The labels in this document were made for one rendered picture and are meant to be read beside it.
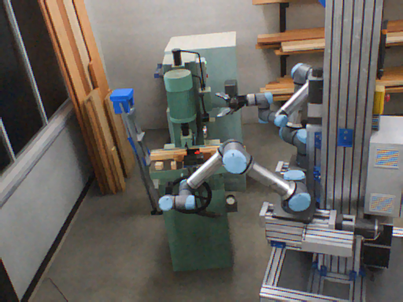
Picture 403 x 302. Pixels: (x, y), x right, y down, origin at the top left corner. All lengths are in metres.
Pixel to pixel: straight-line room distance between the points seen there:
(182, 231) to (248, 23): 2.68
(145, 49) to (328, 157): 3.17
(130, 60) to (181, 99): 2.61
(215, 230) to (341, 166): 1.08
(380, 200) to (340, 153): 0.34
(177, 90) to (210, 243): 1.18
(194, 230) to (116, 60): 2.76
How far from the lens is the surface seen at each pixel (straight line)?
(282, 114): 2.67
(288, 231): 2.66
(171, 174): 2.91
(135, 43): 5.22
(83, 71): 4.35
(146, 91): 5.39
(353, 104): 2.40
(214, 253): 3.32
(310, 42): 4.66
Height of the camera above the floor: 2.38
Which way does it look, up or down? 29 degrees down
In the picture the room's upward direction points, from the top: 7 degrees counter-clockwise
